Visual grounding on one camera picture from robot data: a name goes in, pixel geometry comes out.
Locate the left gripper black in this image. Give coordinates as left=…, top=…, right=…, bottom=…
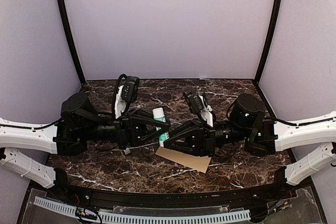
left=81, top=109, right=172, bottom=151

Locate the white slotted cable duct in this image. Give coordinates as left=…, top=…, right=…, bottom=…
left=34, top=196, right=251, bottom=223

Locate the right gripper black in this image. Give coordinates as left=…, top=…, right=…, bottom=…
left=161, top=118, right=249, bottom=158

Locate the black frame post left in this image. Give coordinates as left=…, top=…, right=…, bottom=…
left=57, top=0, right=86, bottom=85

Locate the green white glue stick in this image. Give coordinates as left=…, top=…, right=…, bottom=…
left=152, top=107, right=170, bottom=147

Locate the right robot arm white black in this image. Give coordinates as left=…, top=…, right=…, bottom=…
left=160, top=92, right=335, bottom=200

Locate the black front table rail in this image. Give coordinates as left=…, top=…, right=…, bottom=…
left=31, top=174, right=297, bottom=209

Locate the small grey glue cap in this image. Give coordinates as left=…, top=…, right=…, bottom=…
left=124, top=149, right=131, bottom=155

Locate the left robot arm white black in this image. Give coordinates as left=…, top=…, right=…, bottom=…
left=1, top=92, right=170, bottom=201

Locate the brown paper envelope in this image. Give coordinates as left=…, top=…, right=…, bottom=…
left=155, top=147, right=212, bottom=173

